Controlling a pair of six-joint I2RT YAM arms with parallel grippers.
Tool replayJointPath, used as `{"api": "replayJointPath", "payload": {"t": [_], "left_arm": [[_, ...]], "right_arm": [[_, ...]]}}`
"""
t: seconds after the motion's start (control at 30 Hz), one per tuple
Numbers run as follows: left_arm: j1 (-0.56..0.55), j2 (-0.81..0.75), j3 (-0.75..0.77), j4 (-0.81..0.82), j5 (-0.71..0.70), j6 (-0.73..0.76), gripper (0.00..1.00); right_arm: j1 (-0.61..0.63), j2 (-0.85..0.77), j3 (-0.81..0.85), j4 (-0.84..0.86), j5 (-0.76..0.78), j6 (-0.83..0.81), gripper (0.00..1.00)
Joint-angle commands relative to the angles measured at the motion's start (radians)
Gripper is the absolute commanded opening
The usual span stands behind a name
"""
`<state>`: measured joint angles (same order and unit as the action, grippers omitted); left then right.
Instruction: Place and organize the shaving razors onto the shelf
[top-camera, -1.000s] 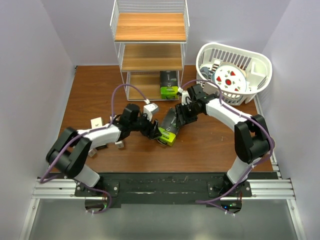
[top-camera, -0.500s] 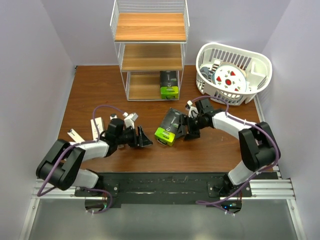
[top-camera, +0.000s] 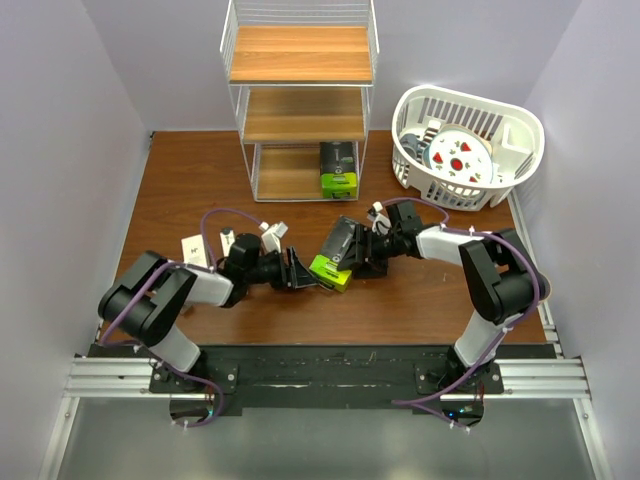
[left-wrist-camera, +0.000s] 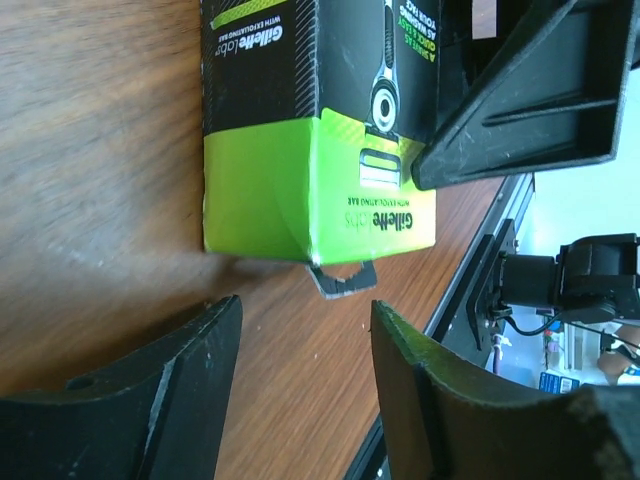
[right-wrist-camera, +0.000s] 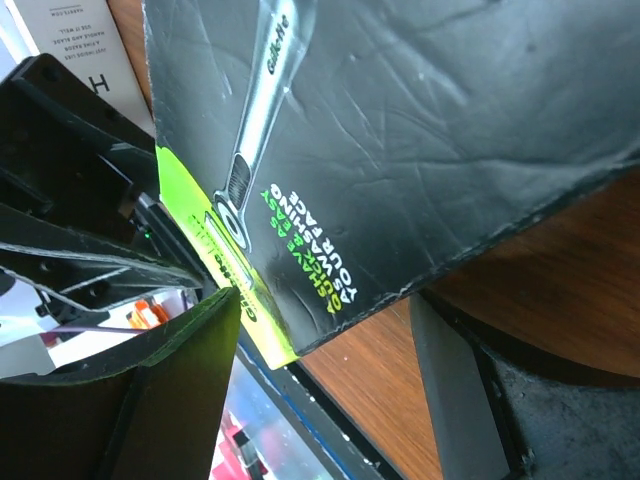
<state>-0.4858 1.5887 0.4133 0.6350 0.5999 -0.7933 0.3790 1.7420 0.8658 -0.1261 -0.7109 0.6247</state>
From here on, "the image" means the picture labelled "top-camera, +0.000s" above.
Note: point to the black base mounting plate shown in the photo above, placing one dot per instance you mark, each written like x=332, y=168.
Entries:
x=319, y=377

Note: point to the white wire wooden shelf rack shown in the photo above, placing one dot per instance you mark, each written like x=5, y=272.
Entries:
x=299, y=73

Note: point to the grey item in basket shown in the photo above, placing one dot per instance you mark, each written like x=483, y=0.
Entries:
x=413, y=146

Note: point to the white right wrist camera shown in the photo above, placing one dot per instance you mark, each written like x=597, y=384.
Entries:
x=380, y=222

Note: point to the watermelon pattern plate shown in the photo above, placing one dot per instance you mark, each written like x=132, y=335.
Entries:
x=461, y=155

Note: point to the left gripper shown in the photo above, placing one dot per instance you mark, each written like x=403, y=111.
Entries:
x=301, y=274

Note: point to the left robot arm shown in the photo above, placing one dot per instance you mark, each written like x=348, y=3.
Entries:
x=147, y=299

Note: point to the white plastic dish basket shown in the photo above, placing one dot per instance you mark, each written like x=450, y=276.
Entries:
x=515, y=135

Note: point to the silver box with H logo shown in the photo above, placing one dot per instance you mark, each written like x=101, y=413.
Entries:
x=194, y=251

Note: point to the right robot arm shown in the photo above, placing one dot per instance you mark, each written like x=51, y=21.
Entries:
x=504, y=284

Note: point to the black green razor box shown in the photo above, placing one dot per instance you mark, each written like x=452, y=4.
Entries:
x=325, y=265
x=338, y=170

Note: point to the narrow silver razor box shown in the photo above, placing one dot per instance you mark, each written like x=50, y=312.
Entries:
x=227, y=238

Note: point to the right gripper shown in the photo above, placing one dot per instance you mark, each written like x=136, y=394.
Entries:
x=373, y=267

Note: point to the aluminium frame rail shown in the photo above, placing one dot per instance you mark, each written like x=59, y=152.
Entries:
x=544, y=429

